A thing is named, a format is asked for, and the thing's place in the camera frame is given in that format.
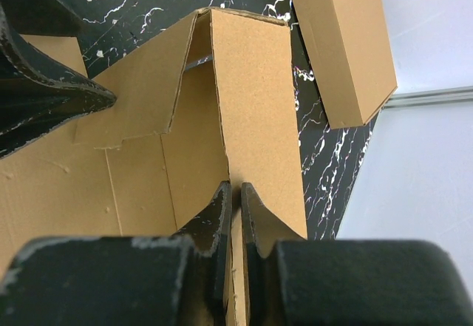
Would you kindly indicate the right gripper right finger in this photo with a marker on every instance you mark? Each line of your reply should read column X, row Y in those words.
column 261, row 230

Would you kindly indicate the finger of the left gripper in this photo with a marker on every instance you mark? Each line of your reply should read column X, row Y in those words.
column 40, row 17
column 40, row 94

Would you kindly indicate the brown cardboard box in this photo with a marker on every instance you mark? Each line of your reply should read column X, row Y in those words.
column 90, row 212
column 348, row 47

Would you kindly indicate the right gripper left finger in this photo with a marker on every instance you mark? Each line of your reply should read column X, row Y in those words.
column 204, row 284

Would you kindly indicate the closed brown cardboard box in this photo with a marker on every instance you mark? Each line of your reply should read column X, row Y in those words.
column 348, row 47

